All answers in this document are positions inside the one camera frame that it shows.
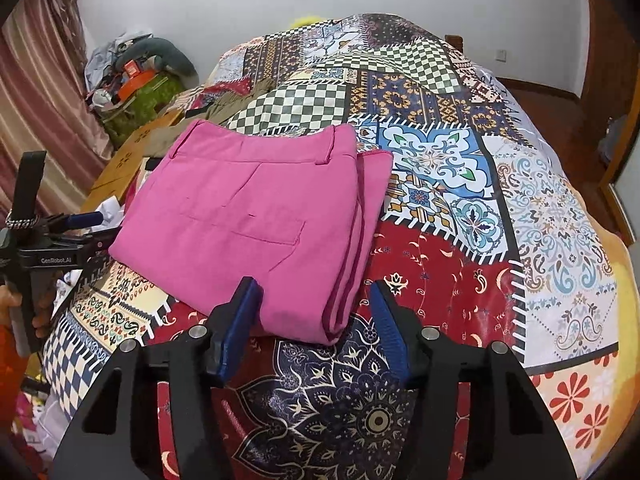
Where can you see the striped curtain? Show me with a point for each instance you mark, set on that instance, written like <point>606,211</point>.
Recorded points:
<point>35,85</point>

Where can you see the pink pants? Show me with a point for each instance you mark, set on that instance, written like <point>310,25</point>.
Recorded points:
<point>240,220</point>

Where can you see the grey long pillow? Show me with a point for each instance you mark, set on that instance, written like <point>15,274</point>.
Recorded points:
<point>165,55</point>

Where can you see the white wall socket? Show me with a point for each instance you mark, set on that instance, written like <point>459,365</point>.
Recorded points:
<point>500,54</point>

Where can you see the person's left hand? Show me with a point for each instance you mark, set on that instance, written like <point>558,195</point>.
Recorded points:
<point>42,321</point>

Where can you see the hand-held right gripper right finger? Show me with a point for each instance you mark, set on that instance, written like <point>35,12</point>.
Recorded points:
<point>392,335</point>

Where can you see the wooden bench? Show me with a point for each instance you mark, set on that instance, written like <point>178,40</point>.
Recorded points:
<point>125,160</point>

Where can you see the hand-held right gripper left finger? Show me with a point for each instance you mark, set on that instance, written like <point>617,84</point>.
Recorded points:
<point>237,332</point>

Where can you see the olive green garment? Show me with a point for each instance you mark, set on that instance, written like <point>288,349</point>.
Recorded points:
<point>227,107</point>

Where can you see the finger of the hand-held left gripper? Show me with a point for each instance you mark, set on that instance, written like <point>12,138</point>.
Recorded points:
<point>105,239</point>
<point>82,219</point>

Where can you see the red patterned cloth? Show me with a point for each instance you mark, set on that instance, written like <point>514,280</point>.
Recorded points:
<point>220,91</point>

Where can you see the patchwork printed blanket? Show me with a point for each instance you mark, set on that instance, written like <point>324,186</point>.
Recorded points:
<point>450,260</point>

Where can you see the colourful cloth heap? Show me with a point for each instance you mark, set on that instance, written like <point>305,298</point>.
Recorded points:
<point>35,420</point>

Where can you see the orange box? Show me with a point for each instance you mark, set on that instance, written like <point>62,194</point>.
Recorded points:
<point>135,85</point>

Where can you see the wooden bed post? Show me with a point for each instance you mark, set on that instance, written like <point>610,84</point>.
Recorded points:
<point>455,44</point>

